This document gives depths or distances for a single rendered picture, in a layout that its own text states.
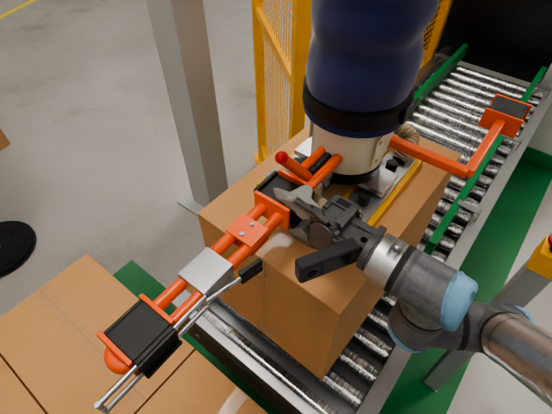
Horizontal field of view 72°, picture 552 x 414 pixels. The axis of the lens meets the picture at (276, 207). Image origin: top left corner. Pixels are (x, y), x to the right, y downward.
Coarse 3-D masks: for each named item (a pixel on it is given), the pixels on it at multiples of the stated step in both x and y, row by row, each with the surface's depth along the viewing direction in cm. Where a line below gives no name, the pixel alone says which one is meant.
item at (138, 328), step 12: (144, 300) 58; (132, 312) 57; (144, 312) 57; (156, 312) 57; (120, 324) 56; (132, 324) 56; (144, 324) 56; (156, 324) 56; (168, 324) 56; (108, 336) 54; (120, 336) 54; (132, 336) 54; (144, 336) 54; (156, 336) 54; (120, 348) 53; (132, 348) 53; (144, 348) 53; (132, 360) 52
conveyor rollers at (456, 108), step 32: (448, 96) 217; (480, 96) 222; (512, 96) 220; (416, 128) 199; (448, 128) 198; (480, 128) 198; (448, 192) 168; (480, 192) 168; (384, 320) 128; (256, 352) 121; (352, 352) 122; (384, 352) 121; (288, 384) 115
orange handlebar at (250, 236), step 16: (496, 128) 88; (400, 144) 85; (480, 144) 85; (336, 160) 81; (432, 160) 82; (448, 160) 81; (480, 160) 81; (320, 176) 78; (464, 176) 80; (256, 208) 72; (240, 224) 69; (256, 224) 69; (272, 224) 70; (224, 240) 67; (240, 240) 67; (256, 240) 67; (240, 256) 65; (176, 288) 61; (160, 304) 59; (192, 304) 59; (176, 320) 58; (112, 352) 54; (112, 368) 53; (128, 368) 53
